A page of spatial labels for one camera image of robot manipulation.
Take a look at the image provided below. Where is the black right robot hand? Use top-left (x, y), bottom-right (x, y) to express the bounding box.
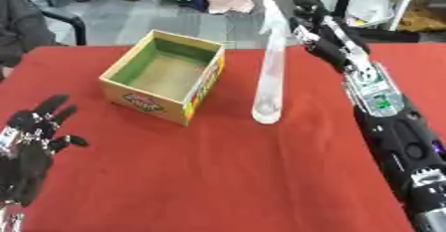
top-left (287, 0), bottom-right (371, 75)

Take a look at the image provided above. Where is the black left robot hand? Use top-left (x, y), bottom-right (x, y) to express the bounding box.
top-left (0, 94), bottom-right (91, 208)

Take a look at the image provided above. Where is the tan cardboard box green inside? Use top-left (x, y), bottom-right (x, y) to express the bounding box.
top-left (98, 29), bottom-right (227, 126)

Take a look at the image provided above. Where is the white metal rack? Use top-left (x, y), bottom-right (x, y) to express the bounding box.
top-left (301, 0), bottom-right (446, 33)

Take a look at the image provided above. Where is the person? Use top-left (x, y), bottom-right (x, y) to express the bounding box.
top-left (0, 0), bottom-right (60, 81)

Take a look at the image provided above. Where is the black chair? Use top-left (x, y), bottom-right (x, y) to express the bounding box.
top-left (22, 0), bottom-right (90, 47)

